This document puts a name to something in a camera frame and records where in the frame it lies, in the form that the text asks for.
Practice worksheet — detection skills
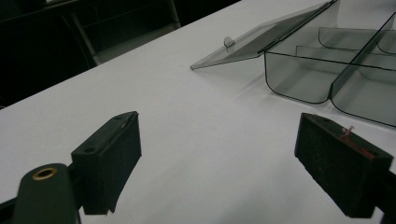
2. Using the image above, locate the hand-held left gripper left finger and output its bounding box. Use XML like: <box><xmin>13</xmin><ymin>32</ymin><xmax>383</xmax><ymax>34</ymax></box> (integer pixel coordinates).
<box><xmin>70</xmin><ymin>110</ymin><xmax>143</xmax><ymax>216</ymax></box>

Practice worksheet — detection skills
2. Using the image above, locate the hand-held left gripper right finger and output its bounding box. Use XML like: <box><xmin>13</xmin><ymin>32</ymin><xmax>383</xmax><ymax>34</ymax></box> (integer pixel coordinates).
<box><xmin>293</xmin><ymin>112</ymin><xmax>394</xmax><ymax>219</ymax></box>

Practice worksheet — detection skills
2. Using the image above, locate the clear grey plastic compartment box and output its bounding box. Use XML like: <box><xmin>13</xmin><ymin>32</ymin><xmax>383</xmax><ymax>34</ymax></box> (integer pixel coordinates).
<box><xmin>190</xmin><ymin>0</ymin><xmax>396</xmax><ymax>129</ymax></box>

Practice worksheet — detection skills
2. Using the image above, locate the metal stand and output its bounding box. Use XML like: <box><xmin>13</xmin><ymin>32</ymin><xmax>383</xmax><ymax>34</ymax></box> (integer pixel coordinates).
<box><xmin>61</xmin><ymin>0</ymin><xmax>182</xmax><ymax>68</ymax></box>

